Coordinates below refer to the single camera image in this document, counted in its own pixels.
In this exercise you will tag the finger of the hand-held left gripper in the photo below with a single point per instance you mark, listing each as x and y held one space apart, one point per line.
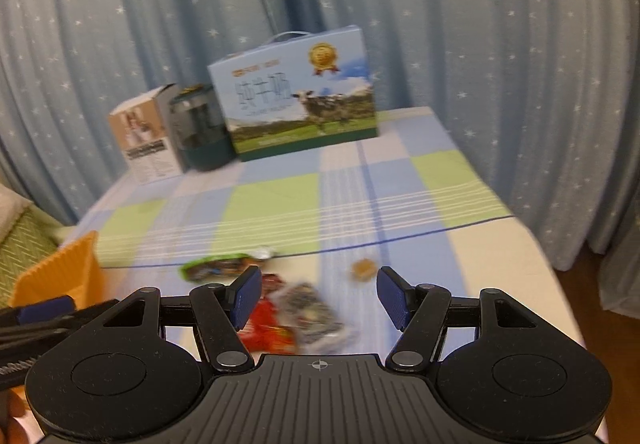
30 338
45 311

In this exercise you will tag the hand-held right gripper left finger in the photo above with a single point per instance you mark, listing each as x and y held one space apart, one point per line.
247 296

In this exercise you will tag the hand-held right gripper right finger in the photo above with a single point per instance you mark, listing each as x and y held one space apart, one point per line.
392 296

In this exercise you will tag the red candy packet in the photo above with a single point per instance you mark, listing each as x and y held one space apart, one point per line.
272 285
265 329

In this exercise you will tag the orange plastic basket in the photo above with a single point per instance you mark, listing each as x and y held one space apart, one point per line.
55 274

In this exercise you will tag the clear brown candy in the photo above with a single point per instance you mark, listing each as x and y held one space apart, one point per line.
362 269

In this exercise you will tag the grey white snack packet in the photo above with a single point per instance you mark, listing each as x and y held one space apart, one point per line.
312 316

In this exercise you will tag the long green snack packet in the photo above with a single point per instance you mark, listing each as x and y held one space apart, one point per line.
215 269

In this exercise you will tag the green patterned cushion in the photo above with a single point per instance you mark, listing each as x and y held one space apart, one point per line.
27 254

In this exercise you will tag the checked tablecloth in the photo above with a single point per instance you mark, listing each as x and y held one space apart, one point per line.
350 204

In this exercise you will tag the dark green jar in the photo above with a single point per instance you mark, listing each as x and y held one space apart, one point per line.
200 133

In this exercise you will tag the white box with dog picture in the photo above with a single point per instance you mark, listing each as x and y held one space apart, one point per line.
142 138

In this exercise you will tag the blue milk carton box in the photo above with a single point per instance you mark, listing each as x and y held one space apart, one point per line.
300 93

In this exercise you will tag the blue star curtain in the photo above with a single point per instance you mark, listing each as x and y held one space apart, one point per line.
450 23

